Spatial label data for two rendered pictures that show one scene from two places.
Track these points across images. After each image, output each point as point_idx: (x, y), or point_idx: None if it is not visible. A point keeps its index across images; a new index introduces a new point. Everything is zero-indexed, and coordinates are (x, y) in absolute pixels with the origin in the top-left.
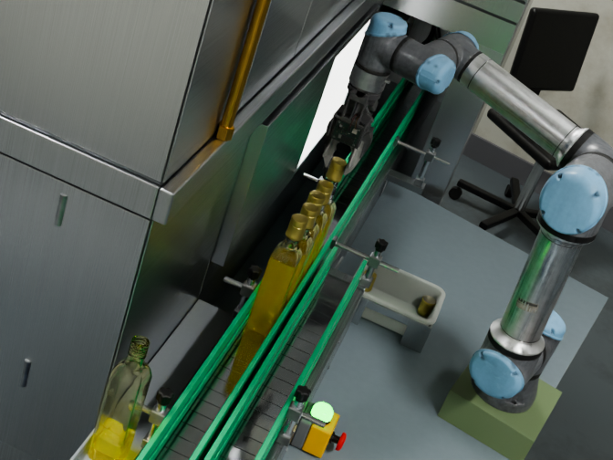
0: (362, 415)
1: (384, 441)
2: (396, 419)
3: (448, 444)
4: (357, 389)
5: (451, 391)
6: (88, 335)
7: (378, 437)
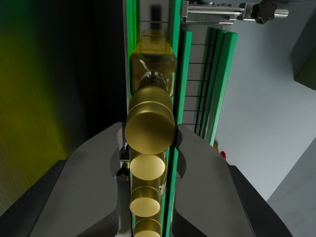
0: (234, 112)
1: (250, 124)
2: (259, 101)
3: (297, 104)
4: (229, 89)
5: (315, 90)
6: None
7: (245, 124)
